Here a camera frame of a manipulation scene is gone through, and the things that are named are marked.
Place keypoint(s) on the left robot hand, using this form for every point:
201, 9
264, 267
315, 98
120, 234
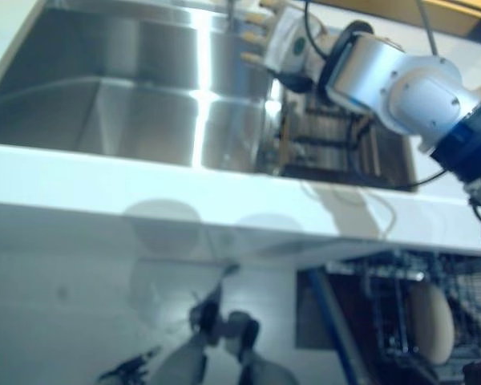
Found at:
132, 367

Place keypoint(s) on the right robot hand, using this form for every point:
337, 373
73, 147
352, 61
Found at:
288, 40

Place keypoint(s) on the beige deep ceramic plate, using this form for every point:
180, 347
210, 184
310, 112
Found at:
431, 321

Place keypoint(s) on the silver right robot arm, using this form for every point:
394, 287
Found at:
417, 92

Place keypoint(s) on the black slatted dish rack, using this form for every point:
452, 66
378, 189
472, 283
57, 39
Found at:
316, 140

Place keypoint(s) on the right robot leg black foot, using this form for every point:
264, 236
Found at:
264, 369

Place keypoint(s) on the white glossy cabinet door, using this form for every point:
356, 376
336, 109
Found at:
272, 250
44, 244

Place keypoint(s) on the stainless steel sink basin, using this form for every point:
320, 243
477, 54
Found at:
104, 100

